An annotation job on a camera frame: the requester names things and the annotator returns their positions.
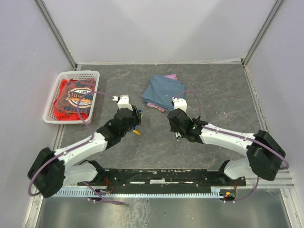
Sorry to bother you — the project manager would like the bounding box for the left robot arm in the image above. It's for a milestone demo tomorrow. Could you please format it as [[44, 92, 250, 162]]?
[[28, 105, 142, 198]]

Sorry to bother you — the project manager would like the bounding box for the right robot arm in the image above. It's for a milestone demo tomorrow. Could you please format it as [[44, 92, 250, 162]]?
[[167, 109, 288, 186]]

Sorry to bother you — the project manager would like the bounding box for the blue folded cloth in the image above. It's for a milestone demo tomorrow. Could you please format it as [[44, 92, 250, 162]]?
[[142, 75, 186, 111]]

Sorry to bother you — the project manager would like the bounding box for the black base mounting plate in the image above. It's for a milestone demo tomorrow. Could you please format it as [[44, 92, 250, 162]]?
[[88, 169, 246, 193]]

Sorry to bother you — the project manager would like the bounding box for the pink folded cloth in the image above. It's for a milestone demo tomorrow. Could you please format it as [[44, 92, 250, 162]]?
[[147, 74, 177, 113]]

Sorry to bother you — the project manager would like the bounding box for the red printed t-shirt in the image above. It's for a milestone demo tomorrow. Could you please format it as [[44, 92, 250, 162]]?
[[53, 78, 96, 121]]

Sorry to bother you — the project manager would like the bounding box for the white plastic basket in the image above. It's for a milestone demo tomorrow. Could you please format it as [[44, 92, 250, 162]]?
[[43, 70, 100, 124]]

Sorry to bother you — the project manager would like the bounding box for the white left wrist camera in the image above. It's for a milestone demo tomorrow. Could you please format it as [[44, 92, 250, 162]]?
[[112, 95, 133, 111]]

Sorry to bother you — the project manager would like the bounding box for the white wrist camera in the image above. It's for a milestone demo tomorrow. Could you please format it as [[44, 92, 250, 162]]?
[[112, 95, 133, 111], [172, 97, 187, 113]]

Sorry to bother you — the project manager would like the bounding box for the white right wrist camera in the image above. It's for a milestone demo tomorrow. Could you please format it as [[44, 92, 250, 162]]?
[[172, 97, 187, 113]]

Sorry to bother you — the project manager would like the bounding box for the white slotted cable duct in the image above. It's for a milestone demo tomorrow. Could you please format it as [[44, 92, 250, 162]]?
[[54, 184, 227, 199]]

